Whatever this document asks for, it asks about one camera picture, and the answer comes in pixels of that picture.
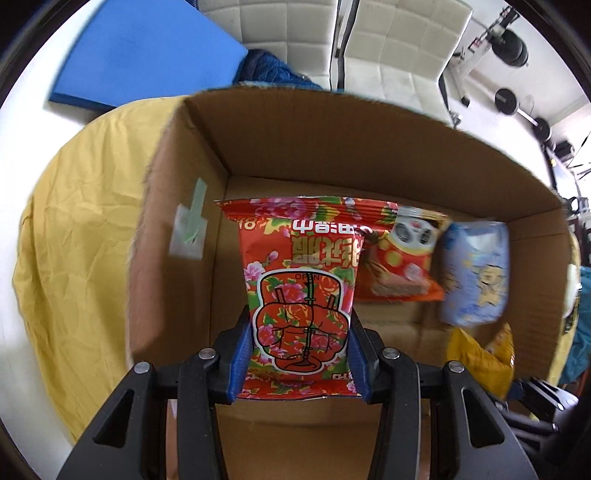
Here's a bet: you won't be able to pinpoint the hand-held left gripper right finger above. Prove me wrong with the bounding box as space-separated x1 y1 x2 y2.
347 308 540 480

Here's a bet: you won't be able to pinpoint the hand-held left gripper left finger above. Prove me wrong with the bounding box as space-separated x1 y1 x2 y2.
56 305 254 480

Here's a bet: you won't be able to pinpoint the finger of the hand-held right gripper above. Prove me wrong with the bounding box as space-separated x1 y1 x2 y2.
508 377 580 416

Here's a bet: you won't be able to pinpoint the red floral snack packet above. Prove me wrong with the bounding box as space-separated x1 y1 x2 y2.
215 196 400 400

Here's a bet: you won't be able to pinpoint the brown cardboard box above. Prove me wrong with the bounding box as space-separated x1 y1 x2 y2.
124 86 583 480

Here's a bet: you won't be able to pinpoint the yellow snack packet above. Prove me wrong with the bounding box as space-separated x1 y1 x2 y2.
446 322 515 400

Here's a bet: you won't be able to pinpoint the orange panda snack packet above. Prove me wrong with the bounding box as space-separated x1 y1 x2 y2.
355 206 451 304

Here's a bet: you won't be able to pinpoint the light blue snack packet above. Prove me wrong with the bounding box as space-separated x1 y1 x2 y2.
438 220 511 328

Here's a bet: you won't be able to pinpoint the yellow cloth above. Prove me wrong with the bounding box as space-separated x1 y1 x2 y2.
12 96 188 443

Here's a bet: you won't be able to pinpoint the black dumbbell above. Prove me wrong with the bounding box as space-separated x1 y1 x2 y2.
494 88 552 142

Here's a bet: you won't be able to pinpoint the dark blue quilted jacket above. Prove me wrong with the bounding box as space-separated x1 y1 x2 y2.
233 48 324 91

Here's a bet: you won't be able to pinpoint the white padded chair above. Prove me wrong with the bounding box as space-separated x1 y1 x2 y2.
198 0 339 91
344 0 474 126

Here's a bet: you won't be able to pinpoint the blue foam mat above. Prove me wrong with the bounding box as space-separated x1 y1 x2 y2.
49 0 250 112

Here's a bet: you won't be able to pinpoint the black barbell weight plates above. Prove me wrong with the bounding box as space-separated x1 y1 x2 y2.
490 28 530 67

